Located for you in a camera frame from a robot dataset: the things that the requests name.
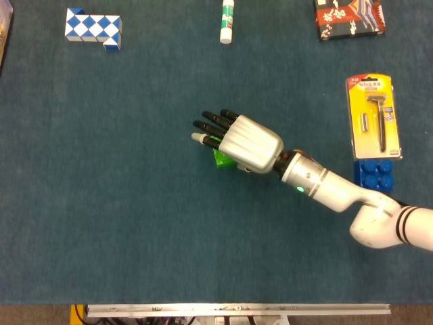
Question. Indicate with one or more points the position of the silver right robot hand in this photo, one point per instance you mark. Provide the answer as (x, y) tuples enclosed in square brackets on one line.
[(252, 142)]

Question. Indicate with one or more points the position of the green toy block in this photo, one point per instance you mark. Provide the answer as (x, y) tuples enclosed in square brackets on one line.
[(223, 160)]

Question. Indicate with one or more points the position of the blue four-stud building block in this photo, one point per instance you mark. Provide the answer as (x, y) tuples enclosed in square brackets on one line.
[(373, 176)]

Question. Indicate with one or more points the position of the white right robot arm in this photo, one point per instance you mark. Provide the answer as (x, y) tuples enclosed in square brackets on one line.
[(338, 193)]

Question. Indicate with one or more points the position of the yellow razor blister pack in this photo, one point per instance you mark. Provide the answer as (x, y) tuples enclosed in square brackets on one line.
[(370, 135)]

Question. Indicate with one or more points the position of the white green glue stick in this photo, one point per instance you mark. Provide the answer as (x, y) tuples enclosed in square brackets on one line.
[(226, 23)]

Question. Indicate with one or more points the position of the teal felt table cloth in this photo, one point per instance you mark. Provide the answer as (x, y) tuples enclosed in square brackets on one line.
[(135, 186)]

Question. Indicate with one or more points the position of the black red printed box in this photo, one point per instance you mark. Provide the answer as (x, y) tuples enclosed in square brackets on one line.
[(348, 20)]

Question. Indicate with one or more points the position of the blue white snake puzzle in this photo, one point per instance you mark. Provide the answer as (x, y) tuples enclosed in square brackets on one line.
[(93, 27)]

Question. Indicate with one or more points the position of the aluminium rail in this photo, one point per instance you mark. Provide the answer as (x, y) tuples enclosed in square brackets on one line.
[(236, 309)]

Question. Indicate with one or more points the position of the yellow frame bracket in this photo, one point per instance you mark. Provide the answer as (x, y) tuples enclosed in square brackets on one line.
[(75, 315)]

